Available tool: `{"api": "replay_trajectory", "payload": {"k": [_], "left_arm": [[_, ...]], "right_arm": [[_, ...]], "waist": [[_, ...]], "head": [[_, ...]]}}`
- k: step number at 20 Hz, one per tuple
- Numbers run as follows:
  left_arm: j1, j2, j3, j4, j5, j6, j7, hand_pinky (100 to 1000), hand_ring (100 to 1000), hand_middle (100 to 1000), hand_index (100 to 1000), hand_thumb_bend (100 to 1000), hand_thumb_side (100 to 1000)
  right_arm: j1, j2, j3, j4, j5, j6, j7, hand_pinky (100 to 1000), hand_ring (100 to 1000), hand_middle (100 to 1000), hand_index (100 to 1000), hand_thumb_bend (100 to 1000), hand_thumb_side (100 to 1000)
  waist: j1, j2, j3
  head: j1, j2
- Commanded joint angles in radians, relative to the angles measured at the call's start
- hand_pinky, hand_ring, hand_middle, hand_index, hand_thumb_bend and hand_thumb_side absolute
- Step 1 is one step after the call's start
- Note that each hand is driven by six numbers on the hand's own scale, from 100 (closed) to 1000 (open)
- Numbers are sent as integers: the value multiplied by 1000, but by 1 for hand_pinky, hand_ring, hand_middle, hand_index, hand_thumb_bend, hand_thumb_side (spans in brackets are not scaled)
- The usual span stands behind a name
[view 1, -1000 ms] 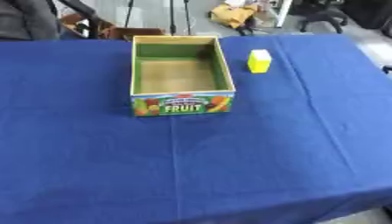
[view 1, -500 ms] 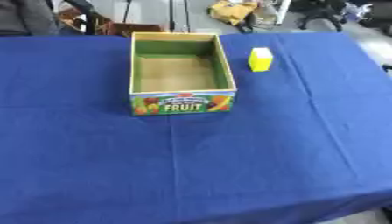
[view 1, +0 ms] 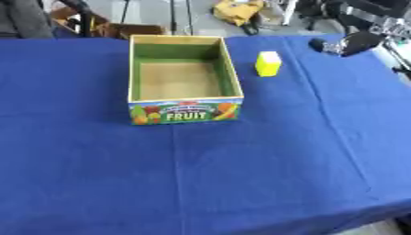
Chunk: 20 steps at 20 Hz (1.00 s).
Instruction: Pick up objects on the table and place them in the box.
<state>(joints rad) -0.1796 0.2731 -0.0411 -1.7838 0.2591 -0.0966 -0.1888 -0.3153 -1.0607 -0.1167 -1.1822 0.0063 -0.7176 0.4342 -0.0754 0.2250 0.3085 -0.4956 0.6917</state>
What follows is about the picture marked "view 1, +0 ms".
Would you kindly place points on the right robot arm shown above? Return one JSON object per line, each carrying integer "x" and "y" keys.
{"x": 374, "y": 12}

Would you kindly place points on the black tripod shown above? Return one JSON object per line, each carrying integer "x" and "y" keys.
{"x": 173, "y": 15}

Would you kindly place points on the yellow rectangular block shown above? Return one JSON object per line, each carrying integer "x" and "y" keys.
{"x": 267, "y": 65}

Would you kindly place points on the yellow bag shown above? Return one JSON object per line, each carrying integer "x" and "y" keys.
{"x": 235, "y": 10}

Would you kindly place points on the dark grey chair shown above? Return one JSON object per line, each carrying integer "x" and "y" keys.
{"x": 24, "y": 18}

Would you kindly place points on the tan cardboard box green inside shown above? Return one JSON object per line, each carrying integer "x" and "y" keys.
{"x": 182, "y": 110}

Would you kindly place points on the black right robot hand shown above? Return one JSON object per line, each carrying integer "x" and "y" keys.
{"x": 361, "y": 42}

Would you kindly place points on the black stand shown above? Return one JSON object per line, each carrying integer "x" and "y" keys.
{"x": 398, "y": 59}

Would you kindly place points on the brown cardboard box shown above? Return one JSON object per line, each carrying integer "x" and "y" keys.
{"x": 134, "y": 30}

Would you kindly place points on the black office chair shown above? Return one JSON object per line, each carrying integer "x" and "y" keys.
{"x": 315, "y": 10}

